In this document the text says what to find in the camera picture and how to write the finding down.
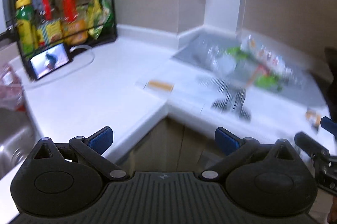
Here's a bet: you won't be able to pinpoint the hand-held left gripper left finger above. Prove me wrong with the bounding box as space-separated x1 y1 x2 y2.
32 126 130 182

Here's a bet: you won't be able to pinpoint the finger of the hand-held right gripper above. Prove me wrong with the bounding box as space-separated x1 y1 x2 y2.
293 132 331 161
320 116 337 139

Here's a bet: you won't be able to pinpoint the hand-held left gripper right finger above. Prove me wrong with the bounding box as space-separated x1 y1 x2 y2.
199 127 298 182

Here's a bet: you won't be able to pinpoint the clear plastic container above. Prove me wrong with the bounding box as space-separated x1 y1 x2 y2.
210 55 238 77

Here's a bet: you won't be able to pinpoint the clear printed snack packet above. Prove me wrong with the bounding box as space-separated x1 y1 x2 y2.
242 36 293 74

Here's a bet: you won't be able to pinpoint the deer print counter mat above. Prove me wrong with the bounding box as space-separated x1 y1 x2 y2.
135 30 332 140

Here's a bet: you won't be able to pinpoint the beige kitchen cabinet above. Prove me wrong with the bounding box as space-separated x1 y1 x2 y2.
116 117 229 174

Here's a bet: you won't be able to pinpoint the black wok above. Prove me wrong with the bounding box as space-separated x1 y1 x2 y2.
324 47 337 75

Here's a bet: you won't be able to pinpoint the steel sink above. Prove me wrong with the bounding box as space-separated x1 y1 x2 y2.
0 105 36 180

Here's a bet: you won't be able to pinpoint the black smartphone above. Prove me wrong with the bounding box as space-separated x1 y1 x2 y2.
29 43 72 80

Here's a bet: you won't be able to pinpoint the red plastic bag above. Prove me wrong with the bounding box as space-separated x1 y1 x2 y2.
0 63 27 112

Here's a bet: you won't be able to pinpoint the green yellow snack bags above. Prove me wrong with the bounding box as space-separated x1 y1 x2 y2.
87 0 114 39

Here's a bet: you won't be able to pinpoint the red cap sauce bottle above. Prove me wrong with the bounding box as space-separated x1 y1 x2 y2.
37 0 63 48

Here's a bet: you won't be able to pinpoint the yellow cap green bottle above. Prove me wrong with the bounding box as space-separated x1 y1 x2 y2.
15 0 39 55

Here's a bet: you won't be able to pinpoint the white charging cable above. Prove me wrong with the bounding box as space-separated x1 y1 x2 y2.
26 45 95 90

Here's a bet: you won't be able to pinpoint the black wire rack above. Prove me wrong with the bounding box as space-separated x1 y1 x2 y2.
7 0 118 80

